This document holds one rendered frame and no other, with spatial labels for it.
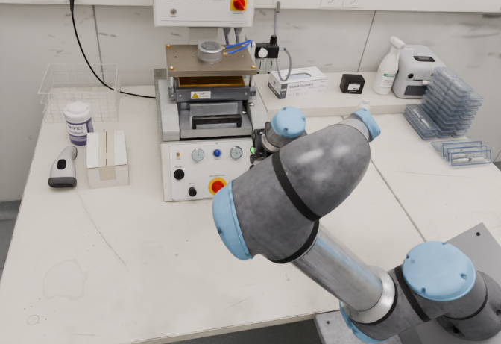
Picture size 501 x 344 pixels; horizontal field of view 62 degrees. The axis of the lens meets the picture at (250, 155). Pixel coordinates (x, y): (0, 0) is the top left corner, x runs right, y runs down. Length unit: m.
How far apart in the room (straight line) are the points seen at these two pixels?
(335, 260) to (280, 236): 0.15
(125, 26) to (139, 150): 0.54
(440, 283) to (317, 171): 0.40
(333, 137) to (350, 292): 0.32
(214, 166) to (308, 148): 0.77
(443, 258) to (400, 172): 0.80
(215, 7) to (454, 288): 1.06
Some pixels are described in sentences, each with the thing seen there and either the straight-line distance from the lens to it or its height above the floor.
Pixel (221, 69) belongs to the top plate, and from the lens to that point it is 1.30.
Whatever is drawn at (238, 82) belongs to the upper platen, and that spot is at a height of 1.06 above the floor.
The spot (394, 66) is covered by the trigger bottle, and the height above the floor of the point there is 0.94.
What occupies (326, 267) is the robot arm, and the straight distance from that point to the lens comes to 0.72.
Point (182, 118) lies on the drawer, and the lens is 1.31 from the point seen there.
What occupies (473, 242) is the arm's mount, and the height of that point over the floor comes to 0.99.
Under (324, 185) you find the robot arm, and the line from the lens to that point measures 0.56.
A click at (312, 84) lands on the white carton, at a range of 1.83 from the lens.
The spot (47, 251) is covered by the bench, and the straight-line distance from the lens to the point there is 1.28.
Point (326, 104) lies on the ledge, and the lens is 1.82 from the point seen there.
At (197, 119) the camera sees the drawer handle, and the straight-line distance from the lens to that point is 1.25.
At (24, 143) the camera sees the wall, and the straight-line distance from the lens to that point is 2.18.
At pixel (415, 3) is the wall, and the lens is 2.09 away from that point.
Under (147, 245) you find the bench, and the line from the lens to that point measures 1.24.
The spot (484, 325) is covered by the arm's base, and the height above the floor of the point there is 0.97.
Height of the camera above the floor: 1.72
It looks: 39 degrees down
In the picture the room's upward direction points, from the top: 7 degrees clockwise
